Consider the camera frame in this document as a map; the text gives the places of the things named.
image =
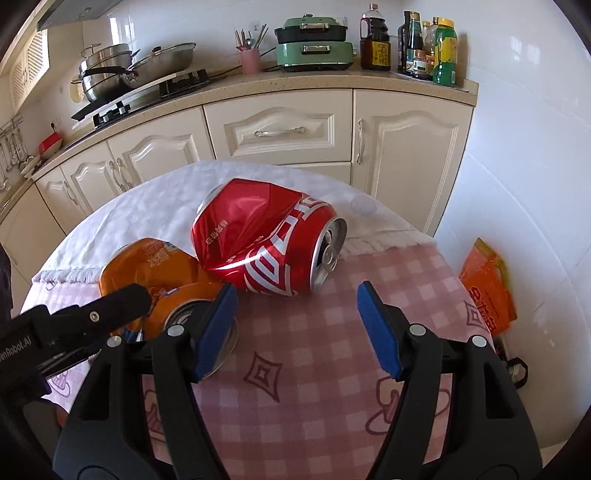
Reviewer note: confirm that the metal utensil rack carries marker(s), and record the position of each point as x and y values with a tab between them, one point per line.
14	155

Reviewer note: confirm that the crushed red cola can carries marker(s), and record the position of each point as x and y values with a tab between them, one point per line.
266	238

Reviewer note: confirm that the green electric cooker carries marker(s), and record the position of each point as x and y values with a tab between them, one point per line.
313	43

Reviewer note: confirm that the green yellow bottle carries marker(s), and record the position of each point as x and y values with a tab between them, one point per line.
445	53

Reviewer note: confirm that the steel pot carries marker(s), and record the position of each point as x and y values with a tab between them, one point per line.
103	87

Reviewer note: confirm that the crushed orange soda can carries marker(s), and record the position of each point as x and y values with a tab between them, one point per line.
178	286

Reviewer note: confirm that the dark soy sauce bottle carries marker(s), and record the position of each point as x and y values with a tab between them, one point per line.
375	40

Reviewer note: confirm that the cream kitchen cabinets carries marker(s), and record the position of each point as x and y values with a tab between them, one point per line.
403	149

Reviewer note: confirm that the orange bag on floor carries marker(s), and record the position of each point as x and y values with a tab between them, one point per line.
485	276

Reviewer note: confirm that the pink checkered tablecloth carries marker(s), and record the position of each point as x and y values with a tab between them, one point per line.
303	395

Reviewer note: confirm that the pink utensil holder cup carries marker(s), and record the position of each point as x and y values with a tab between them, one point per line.
250	59

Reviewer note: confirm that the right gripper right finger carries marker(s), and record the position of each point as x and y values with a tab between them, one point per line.
489	434

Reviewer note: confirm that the upper lattice cabinet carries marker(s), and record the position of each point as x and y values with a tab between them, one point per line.
25	78

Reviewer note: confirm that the steel wok pan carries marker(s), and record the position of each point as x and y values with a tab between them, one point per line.
160	63

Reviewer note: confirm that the black gas stove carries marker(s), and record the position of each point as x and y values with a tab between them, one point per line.
97	116

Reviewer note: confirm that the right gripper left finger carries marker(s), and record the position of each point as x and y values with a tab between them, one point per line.
106	435

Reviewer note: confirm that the red bowl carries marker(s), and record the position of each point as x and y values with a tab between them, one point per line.
50	146

